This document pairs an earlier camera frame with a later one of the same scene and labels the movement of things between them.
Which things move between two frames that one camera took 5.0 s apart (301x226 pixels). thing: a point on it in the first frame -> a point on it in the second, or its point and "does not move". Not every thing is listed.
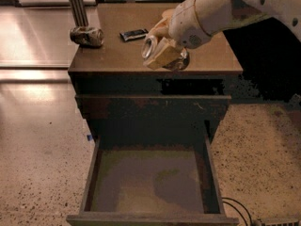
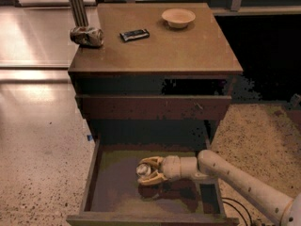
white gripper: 185,24 -> 170,168
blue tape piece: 89,137 does not move
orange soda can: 150,44 -> 143,170
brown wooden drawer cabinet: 124,101 does not move
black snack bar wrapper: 133,35 does not move
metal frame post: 77,5 does not move
